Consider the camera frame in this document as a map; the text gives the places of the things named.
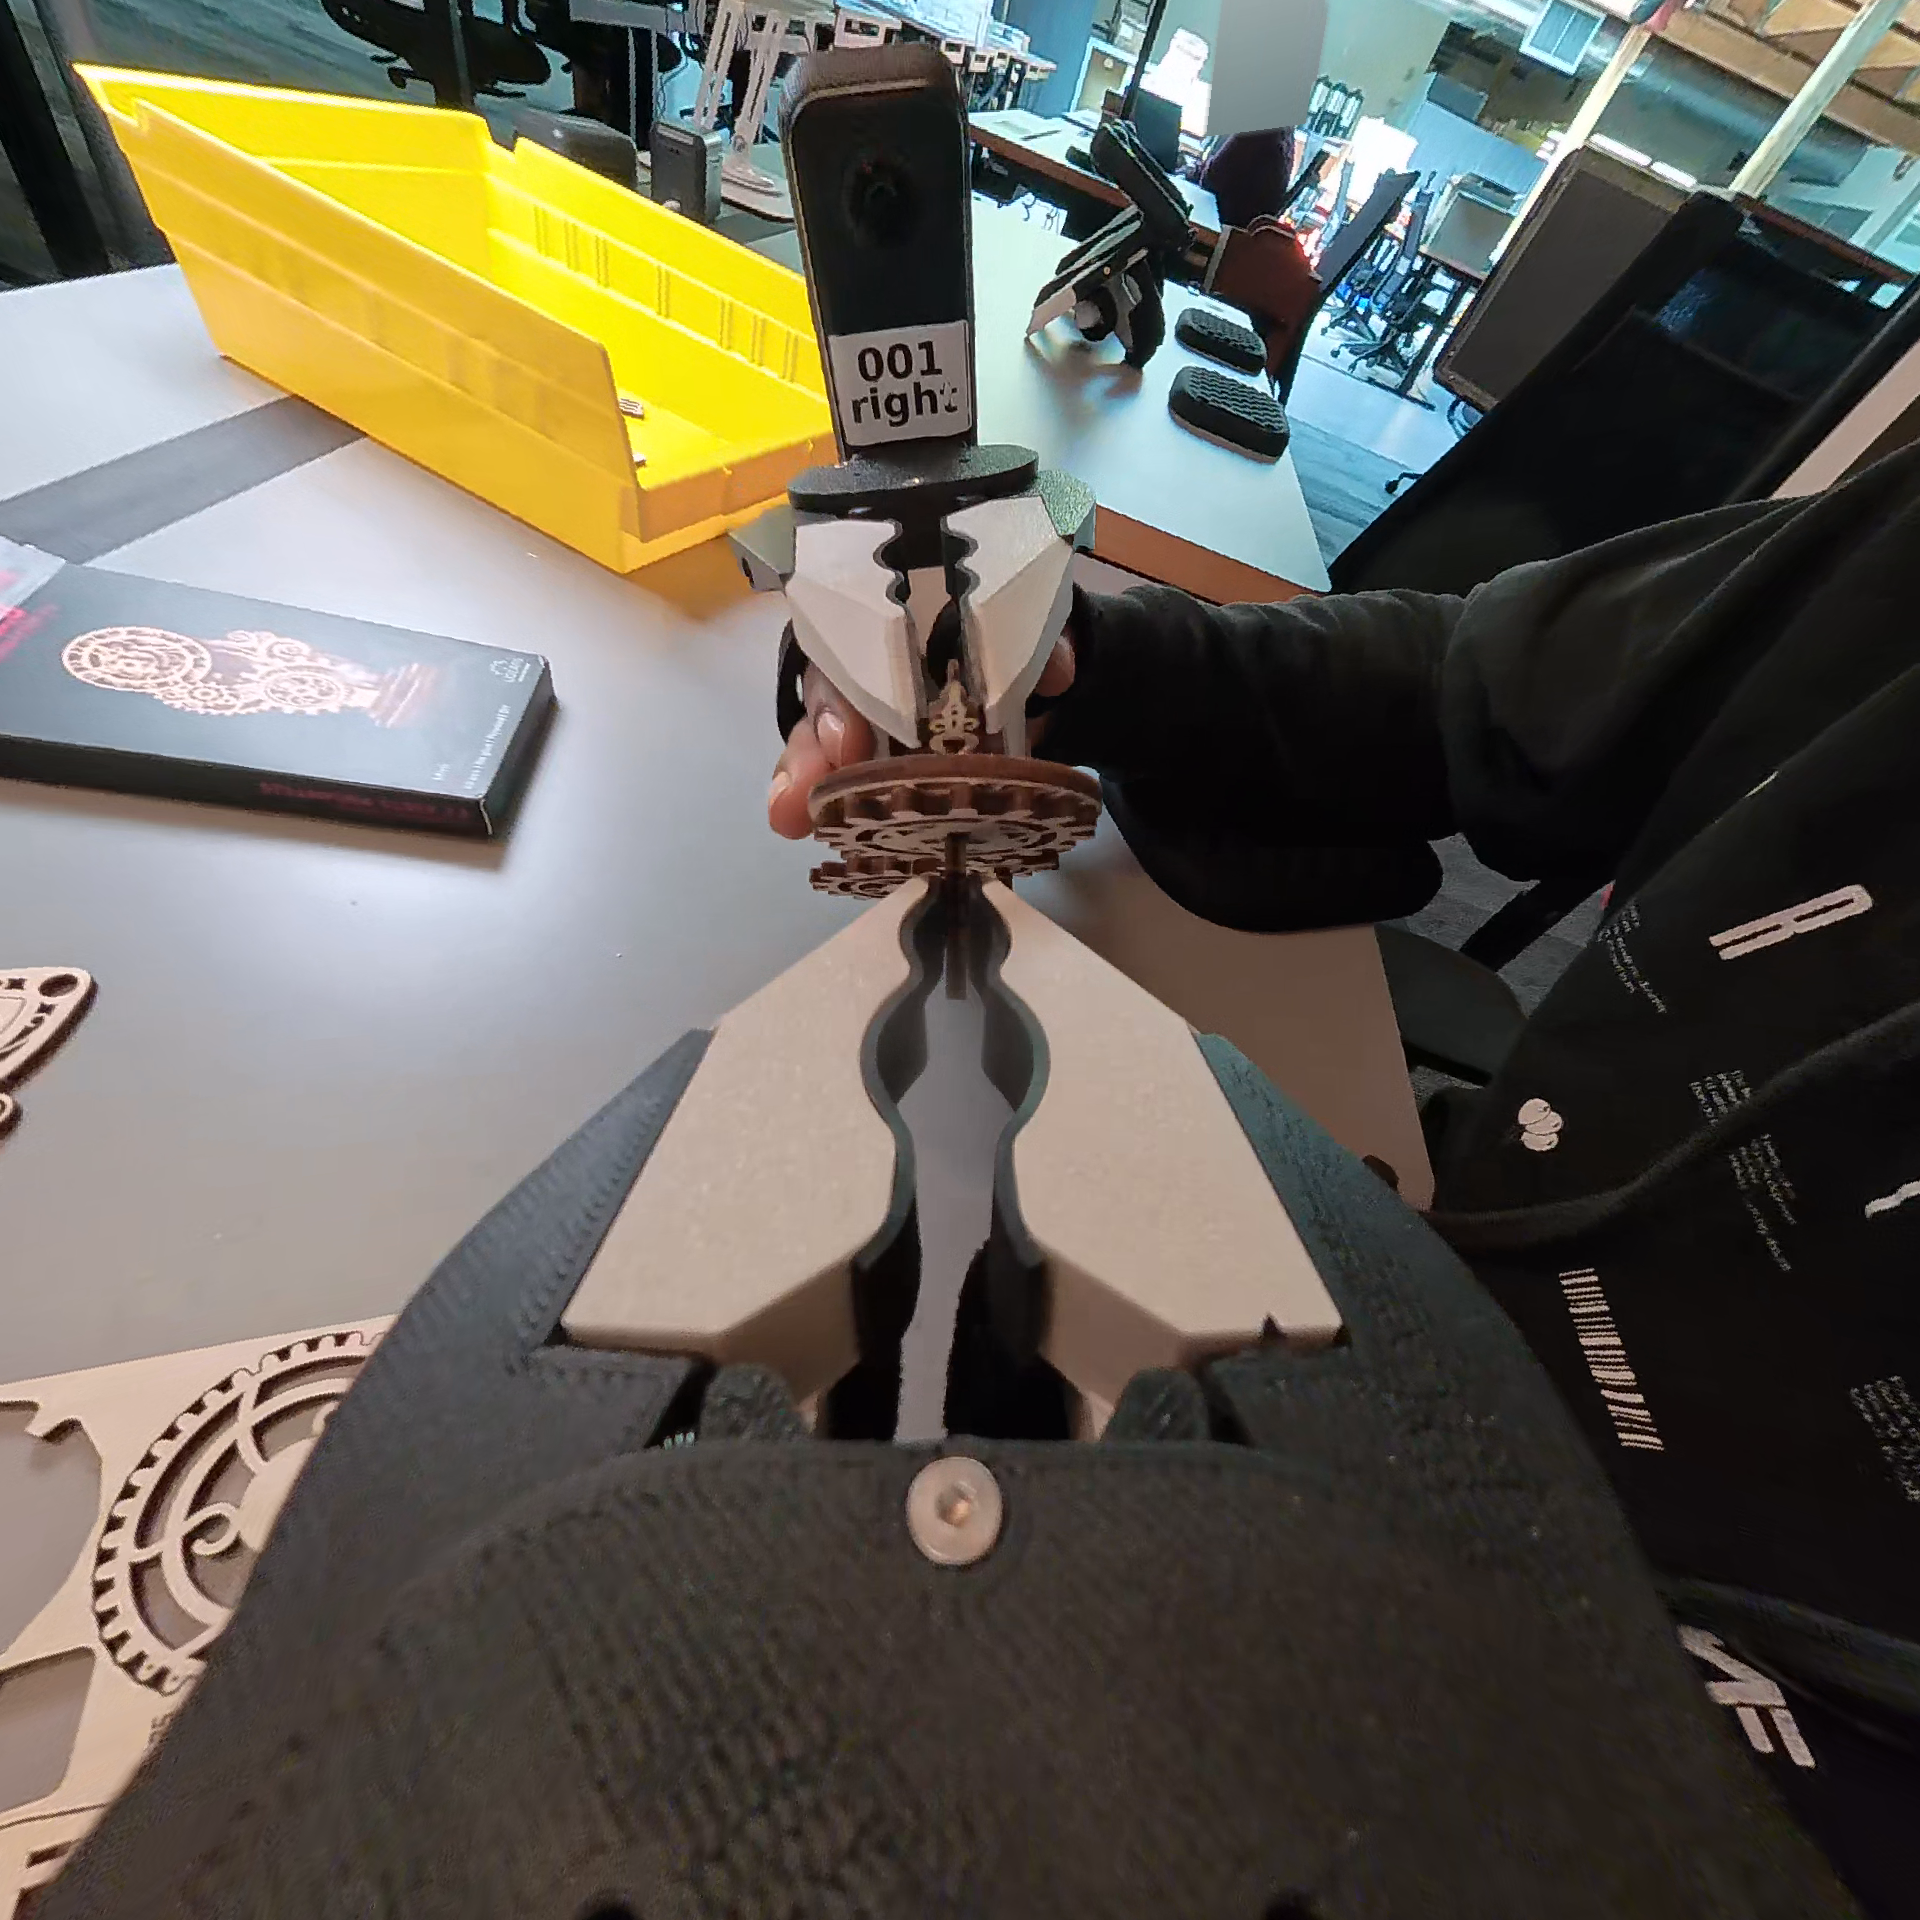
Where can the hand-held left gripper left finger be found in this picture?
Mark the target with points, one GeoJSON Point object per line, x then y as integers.
{"type": "Point", "coordinates": [749, 1169]}

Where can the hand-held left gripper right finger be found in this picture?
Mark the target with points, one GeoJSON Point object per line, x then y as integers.
{"type": "Point", "coordinates": [1169, 1185]}

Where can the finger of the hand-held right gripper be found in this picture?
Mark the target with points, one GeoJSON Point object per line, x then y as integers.
{"type": "Point", "coordinates": [848, 616]}
{"type": "Point", "coordinates": [1026, 599]}

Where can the wooden gear clock assembly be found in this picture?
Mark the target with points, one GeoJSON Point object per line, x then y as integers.
{"type": "Point", "coordinates": [962, 818]}

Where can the person's right forearm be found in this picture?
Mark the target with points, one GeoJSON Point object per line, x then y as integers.
{"type": "Point", "coordinates": [1275, 750]}

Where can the person's right hand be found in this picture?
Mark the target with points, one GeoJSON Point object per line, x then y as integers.
{"type": "Point", "coordinates": [819, 750]}

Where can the small dark grey box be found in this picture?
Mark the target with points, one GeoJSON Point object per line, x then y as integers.
{"type": "Point", "coordinates": [691, 173]}

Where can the black and white gadget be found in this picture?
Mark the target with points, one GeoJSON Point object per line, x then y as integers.
{"type": "Point", "coordinates": [1118, 240]}

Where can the black ribbed oval pad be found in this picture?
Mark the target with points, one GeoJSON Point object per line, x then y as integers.
{"type": "Point", "coordinates": [1230, 412]}
{"type": "Point", "coordinates": [1224, 340]}

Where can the nested yellow plastic bins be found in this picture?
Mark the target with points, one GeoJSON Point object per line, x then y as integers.
{"type": "Point", "coordinates": [451, 301]}

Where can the black puzzle box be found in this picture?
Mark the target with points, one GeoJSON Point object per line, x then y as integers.
{"type": "Point", "coordinates": [268, 689]}

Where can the black computer monitor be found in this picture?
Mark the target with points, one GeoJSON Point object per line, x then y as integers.
{"type": "Point", "coordinates": [1577, 286]}

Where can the wooden sheet with large gear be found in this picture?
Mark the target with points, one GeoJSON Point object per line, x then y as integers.
{"type": "Point", "coordinates": [90, 1440]}

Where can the wooden ornate bracket piece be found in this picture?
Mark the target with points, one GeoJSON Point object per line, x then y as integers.
{"type": "Point", "coordinates": [39, 1035]}

